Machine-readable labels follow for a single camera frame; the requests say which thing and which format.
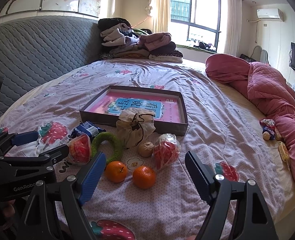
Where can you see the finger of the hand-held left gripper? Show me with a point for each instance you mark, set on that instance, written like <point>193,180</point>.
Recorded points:
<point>55,155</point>
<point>25,138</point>

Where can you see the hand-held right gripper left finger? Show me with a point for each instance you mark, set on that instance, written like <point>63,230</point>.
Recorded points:
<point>92,177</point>

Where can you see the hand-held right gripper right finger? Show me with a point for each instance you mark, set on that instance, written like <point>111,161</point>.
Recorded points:
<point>200,177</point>

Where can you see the orange tangerine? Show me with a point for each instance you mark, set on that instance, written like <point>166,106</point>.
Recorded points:
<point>144,177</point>
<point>116,172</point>

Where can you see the clear packet red snacks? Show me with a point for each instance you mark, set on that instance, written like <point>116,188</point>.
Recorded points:
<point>166,152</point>

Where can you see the shallow cardboard box tray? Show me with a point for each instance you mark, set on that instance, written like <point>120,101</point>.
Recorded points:
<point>97,120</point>

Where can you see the walnut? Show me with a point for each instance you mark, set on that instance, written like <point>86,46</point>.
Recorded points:
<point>145,149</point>

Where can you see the person's left hand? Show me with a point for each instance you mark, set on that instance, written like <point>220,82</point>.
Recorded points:
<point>8,209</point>

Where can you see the beige bed sheet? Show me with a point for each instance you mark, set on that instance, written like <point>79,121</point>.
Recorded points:
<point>250,120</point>

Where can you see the red white snack packet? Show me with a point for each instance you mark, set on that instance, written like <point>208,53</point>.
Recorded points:
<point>267,123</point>

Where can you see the yellow snack packet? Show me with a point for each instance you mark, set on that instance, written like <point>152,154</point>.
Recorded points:
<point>283,153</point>

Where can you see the grey quilted headboard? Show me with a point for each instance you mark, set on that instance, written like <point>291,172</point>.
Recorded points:
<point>37,50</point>

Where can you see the pink quilted duvet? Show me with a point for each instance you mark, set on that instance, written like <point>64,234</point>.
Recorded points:
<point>267,85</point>

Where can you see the dark bag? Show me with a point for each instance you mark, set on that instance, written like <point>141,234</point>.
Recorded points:
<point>246,57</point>

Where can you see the green window seat mat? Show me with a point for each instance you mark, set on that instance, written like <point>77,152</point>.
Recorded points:
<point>187,48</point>

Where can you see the dark cloth heap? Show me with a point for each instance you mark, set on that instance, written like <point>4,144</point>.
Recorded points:
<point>205,46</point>

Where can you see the pile of folded clothes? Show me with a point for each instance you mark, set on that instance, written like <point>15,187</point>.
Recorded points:
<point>142,45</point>

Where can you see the cream curtain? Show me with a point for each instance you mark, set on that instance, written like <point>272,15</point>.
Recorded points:
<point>161,7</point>
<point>232,22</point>

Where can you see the window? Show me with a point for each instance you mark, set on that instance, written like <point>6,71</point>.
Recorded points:
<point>202,12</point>

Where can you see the white air conditioner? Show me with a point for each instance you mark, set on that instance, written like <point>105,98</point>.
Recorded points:
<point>268,13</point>

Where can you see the white arched mirror frame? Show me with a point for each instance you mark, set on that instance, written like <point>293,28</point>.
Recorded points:
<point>261,53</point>

